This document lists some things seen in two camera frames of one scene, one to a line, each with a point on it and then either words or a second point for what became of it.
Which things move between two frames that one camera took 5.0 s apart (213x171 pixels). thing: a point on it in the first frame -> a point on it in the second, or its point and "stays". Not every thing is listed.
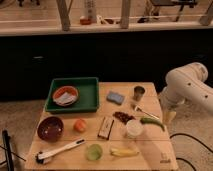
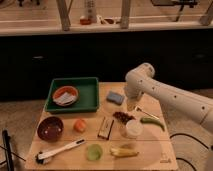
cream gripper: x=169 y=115 -> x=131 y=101
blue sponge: x=115 y=97 stays
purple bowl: x=50 y=129 stays
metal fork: x=150 y=115 stays
